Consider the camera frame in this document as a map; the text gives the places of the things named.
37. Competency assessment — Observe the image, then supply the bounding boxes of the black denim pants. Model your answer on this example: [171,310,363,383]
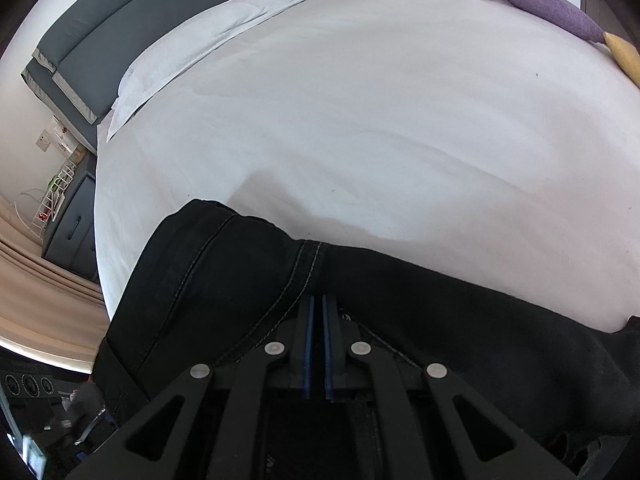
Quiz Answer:
[92,199,640,480]

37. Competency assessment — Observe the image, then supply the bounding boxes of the dark panel with round rings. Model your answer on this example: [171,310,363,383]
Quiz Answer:
[0,350,101,461]

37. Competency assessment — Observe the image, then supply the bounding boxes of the dark nightstand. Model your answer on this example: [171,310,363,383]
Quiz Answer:
[42,152,100,281]

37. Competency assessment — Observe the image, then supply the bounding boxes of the beige curtain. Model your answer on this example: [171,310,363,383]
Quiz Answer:
[0,195,111,361]

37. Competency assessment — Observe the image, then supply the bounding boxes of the purple cushion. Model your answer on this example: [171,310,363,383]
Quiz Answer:
[499,0,606,42]

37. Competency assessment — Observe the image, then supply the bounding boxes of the white bed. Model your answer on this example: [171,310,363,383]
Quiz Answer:
[95,0,640,333]

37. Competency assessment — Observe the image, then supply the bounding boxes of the white wire rack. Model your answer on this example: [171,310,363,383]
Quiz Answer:
[32,160,76,238]

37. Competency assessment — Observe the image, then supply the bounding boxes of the grey padded headboard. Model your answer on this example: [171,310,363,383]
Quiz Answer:
[20,0,238,156]

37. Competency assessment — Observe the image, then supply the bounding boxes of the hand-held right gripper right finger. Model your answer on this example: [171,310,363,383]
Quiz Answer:
[322,295,576,480]

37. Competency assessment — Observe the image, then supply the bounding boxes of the white pillow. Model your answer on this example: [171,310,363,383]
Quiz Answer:
[107,0,331,141]

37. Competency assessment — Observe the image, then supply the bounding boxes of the yellow cushion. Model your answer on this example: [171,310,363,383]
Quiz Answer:
[602,31,640,86]

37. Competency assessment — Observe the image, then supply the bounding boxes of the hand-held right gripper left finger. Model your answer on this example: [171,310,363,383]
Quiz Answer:
[65,295,316,480]

